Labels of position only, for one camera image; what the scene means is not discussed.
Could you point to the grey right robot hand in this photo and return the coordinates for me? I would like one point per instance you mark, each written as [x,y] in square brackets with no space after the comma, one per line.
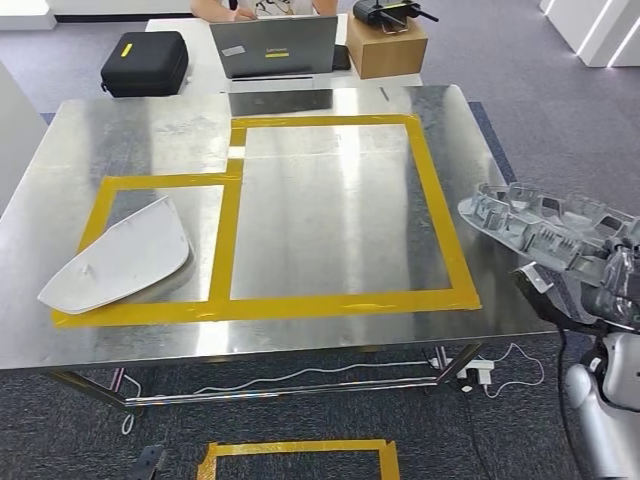
[617,291]

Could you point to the grey plastic wheel hubcap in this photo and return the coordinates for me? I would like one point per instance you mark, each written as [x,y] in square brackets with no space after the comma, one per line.
[525,225]

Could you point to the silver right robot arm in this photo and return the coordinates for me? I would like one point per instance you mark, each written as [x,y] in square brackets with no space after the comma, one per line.
[615,411]

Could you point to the steel workbench grey top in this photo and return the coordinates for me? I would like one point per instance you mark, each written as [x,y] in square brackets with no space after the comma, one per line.
[150,132]

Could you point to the white power strip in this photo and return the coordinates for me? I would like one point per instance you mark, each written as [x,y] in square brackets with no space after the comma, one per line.
[482,368]

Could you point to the white blocks with light strips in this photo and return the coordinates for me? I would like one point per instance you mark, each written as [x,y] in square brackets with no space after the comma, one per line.
[590,30]

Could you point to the brown cardboard box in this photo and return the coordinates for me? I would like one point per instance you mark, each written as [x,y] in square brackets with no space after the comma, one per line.
[387,53]

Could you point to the black device with antennas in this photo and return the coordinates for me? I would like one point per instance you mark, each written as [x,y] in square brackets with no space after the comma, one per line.
[380,12]

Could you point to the yellow tape strip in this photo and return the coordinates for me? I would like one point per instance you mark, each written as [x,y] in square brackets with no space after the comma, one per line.
[320,120]

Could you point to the black phone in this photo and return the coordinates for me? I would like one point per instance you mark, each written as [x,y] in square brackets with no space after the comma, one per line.
[343,58]

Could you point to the grey laptop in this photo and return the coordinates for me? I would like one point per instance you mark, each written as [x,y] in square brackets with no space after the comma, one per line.
[275,46]

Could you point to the white desk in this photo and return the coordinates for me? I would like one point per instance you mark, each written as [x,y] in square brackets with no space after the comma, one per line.
[198,60]

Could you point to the person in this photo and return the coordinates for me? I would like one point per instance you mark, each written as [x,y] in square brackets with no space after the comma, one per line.
[215,8]

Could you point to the white plastic car panel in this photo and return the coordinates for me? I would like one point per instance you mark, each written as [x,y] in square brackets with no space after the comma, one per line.
[125,258]

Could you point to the black zipped carrying case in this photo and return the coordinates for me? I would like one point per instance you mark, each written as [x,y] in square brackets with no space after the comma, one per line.
[145,63]

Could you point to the white cabinet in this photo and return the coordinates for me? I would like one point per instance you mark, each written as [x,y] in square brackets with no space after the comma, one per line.
[17,146]

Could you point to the white low plinth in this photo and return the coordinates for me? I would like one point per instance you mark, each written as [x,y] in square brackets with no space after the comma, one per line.
[25,16]

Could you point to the dark left wrist camera box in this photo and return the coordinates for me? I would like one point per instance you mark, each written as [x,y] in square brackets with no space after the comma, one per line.
[147,462]

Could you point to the yellow tape frame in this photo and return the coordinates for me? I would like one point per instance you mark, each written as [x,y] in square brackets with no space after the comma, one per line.
[95,218]

